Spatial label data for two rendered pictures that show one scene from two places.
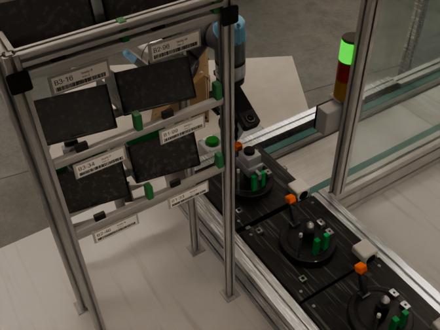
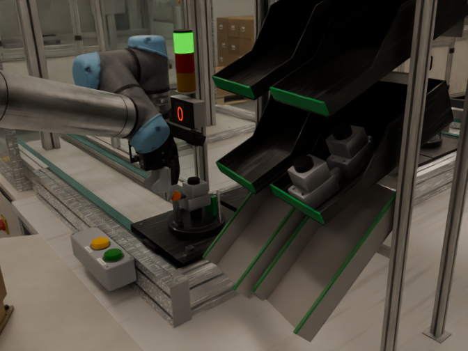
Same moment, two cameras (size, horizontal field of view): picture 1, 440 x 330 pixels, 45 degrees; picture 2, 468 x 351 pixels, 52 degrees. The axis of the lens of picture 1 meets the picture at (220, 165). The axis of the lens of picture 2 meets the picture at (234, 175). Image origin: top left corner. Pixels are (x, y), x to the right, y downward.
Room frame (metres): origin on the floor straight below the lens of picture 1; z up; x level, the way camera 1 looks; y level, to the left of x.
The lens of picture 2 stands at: (1.06, 0.97, 1.51)
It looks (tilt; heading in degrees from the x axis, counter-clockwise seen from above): 21 degrees down; 263
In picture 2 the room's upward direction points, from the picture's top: 2 degrees counter-clockwise
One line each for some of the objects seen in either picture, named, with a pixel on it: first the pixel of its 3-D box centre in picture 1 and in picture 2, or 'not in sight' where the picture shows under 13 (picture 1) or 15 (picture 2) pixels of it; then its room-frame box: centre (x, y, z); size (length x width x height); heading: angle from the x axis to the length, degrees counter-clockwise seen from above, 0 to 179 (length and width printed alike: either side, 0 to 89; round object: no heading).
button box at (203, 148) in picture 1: (232, 141); (102, 255); (1.27, -0.04, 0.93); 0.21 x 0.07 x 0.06; 121
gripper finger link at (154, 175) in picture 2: (234, 125); (155, 182); (1.13, -0.04, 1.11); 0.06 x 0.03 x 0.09; 31
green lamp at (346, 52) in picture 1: (351, 49); (183, 42); (1.04, -0.30, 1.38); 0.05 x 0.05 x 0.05
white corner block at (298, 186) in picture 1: (298, 190); not in sight; (1.01, -0.21, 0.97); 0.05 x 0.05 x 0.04; 31
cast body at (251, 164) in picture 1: (251, 161); (198, 191); (1.03, -0.08, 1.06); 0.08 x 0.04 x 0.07; 31
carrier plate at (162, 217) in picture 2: (248, 185); (196, 229); (1.04, -0.08, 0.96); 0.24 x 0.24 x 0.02; 31
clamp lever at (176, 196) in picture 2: (239, 156); (179, 205); (1.08, -0.05, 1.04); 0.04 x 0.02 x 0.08; 31
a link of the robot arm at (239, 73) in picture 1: (229, 69); (153, 102); (1.11, -0.03, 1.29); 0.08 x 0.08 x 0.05
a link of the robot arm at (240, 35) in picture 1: (228, 40); (147, 64); (1.12, -0.03, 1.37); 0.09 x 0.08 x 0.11; 37
